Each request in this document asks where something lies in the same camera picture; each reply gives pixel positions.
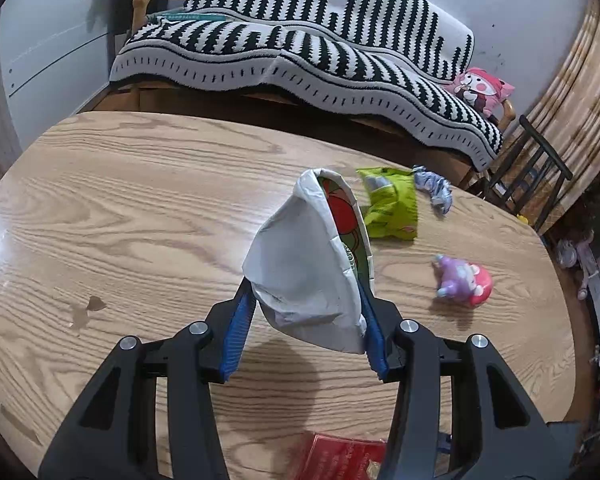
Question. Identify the pink plush toy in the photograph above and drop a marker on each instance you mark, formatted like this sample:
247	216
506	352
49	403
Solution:
480	87

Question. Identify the white cabinet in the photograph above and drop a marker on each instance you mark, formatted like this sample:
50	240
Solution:
45	45

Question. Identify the crushed white paper bowl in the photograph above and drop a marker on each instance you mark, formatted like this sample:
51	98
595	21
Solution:
300	270

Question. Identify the red packet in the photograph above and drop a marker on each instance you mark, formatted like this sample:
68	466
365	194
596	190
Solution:
335	455

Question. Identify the dark side cabinet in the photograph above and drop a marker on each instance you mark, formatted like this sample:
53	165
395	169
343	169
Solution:
130	5

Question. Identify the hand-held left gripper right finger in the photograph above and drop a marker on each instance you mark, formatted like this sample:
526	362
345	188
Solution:
376	342

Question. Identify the blue white striped wrapper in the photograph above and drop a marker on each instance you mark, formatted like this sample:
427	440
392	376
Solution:
435	190

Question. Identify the black white patterned blanket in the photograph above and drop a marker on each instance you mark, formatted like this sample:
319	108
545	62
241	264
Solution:
280	50

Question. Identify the pink toy vehicle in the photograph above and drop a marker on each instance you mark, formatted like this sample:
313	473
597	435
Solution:
582	260

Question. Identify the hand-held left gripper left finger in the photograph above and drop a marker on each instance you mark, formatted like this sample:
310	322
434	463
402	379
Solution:
237	340

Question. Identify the teal flat object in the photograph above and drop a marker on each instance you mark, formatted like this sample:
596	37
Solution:
195	17

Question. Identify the black wooden chair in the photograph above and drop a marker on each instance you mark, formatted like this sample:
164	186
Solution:
530	160

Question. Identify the purple pink toy figure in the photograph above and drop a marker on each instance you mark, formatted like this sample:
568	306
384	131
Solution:
462	282

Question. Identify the green snack packet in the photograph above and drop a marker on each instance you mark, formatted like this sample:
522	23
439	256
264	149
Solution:
395	210

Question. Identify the beige checked curtain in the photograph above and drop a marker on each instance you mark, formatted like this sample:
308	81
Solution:
580	85

